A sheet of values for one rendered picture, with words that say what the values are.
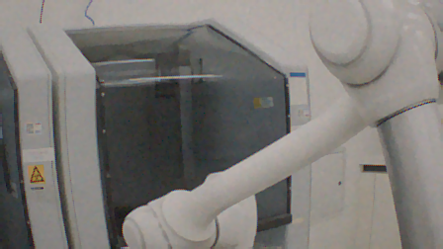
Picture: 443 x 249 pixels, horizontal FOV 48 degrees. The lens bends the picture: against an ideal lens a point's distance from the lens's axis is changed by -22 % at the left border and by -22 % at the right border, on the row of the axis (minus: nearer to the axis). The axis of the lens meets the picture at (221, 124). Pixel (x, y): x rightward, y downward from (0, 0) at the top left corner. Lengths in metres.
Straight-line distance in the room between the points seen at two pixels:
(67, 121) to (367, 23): 0.93
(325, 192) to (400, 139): 2.97
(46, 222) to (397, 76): 0.99
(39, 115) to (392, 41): 0.94
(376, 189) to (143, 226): 2.91
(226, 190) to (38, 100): 0.59
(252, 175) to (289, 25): 2.50
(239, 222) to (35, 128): 0.54
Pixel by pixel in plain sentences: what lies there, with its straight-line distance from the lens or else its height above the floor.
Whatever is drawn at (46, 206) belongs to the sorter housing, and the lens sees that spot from 1.39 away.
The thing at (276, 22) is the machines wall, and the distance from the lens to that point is 3.33.
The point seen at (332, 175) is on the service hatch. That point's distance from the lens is 3.64.
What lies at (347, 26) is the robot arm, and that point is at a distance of 0.63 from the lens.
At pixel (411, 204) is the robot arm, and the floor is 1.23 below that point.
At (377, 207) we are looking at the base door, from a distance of 3.81.
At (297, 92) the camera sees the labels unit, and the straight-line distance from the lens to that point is 1.82.
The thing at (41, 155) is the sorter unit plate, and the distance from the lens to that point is 1.37.
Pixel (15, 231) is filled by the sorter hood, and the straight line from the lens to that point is 1.36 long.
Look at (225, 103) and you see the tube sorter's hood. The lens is 1.63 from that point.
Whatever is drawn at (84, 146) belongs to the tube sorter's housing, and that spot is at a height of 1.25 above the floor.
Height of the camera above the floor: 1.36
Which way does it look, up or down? 3 degrees down
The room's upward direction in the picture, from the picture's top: 2 degrees counter-clockwise
